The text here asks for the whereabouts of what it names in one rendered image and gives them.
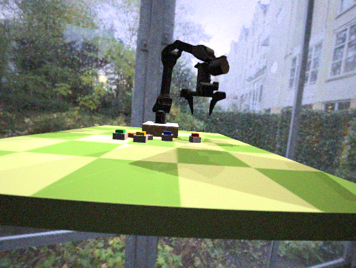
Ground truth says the yellow button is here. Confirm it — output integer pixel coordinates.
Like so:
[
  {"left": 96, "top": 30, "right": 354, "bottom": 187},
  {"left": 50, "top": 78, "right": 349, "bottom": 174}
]
[{"left": 132, "top": 131, "right": 148, "bottom": 143}]

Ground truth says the green button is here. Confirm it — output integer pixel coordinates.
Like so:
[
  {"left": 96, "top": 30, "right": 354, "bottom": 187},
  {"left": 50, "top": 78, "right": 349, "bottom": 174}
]
[{"left": 113, "top": 129, "right": 128, "bottom": 140}]

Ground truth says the blue button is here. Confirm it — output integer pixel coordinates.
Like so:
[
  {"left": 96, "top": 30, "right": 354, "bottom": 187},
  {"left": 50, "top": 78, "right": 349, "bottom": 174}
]
[{"left": 161, "top": 131, "right": 173, "bottom": 141}]

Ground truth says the red button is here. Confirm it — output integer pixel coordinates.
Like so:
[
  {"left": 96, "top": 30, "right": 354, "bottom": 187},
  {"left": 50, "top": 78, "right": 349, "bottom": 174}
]
[{"left": 189, "top": 133, "right": 201, "bottom": 143}]

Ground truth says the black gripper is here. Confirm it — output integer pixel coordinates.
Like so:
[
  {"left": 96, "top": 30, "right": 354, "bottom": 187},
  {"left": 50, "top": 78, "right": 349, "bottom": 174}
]
[{"left": 180, "top": 76, "right": 226, "bottom": 115}]

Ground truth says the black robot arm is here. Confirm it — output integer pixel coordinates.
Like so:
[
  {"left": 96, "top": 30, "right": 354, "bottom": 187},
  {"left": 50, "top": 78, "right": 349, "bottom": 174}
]
[{"left": 152, "top": 40, "right": 230, "bottom": 124}]

